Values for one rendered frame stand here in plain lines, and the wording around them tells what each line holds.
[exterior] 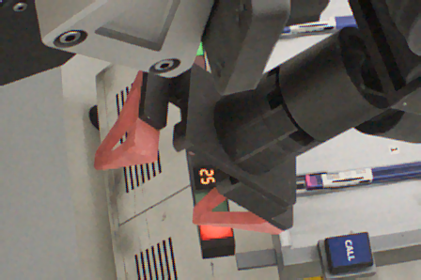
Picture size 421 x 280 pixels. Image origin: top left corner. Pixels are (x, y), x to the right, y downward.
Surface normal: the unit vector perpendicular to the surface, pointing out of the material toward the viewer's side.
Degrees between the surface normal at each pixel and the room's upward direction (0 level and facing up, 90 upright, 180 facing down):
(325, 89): 90
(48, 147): 0
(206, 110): 1
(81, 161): 0
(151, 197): 90
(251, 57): 90
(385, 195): 44
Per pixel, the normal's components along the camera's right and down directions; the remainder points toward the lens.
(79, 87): 0.73, -0.40
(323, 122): -0.07, 0.77
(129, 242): -0.66, -0.22
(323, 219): 0.07, -0.44
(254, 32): 0.29, 0.91
